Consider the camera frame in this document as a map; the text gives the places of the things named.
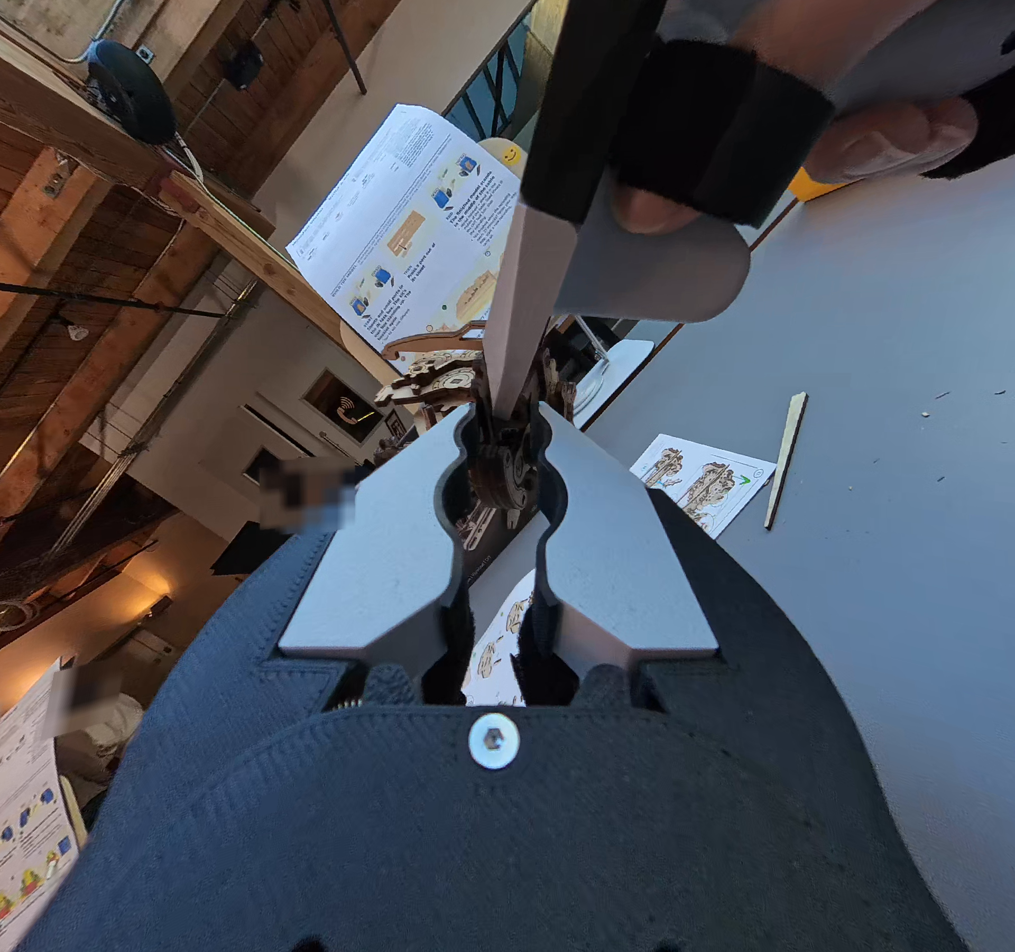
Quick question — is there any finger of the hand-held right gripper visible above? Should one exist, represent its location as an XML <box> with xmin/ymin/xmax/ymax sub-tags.
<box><xmin>481</xmin><ymin>201</ymin><xmax>582</xmax><ymax>422</ymax></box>

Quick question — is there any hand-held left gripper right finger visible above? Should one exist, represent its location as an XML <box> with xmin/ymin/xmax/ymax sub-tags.
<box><xmin>534</xmin><ymin>403</ymin><xmax>720</xmax><ymax>676</ymax></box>

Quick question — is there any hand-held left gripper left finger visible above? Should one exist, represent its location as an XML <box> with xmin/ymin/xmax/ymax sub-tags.
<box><xmin>278</xmin><ymin>403</ymin><xmax>478</xmax><ymax>663</ymax></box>

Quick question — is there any wooden gear model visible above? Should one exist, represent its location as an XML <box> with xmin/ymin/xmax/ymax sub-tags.
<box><xmin>374</xmin><ymin>321</ymin><xmax>580</xmax><ymax>511</ymax></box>

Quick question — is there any black model kit box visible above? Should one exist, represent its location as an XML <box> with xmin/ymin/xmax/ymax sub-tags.
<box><xmin>452</xmin><ymin>492</ymin><xmax>550</xmax><ymax>588</ymax></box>

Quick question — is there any assembly instruction booklet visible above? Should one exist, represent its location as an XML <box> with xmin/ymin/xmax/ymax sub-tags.
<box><xmin>460</xmin><ymin>434</ymin><xmax>777</xmax><ymax>707</ymax></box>

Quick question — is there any white printed instruction sheet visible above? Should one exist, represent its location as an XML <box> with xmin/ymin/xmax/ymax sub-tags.
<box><xmin>0</xmin><ymin>657</ymin><xmax>84</xmax><ymax>925</ymax></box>
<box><xmin>285</xmin><ymin>102</ymin><xmax>526</xmax><ymax>352</ymax></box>

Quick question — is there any dark phone symbol sign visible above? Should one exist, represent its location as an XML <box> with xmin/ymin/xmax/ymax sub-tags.
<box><xmin>303</xmin><ymin>369</ymin><xmax>391</xmax><ymax>446</ymax></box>

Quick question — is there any thin light wooden stick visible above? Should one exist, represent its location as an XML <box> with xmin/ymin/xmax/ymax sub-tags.
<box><xmin>763</xmin><ymin>391</ymin><xmax>809</xmax><ymax>531</ymax></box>

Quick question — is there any yellow plastic bin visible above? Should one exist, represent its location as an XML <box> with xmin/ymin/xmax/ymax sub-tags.
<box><xmin>787</xmin><ymin>164</ymin><xmax>854</xmax><ymax>202</ymax></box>

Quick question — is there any black round fixture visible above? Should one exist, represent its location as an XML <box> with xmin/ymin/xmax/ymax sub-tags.
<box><xmin>83</xmin><ymin>39</ymin><xmax>179</xmax><ymax>147</ymax></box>

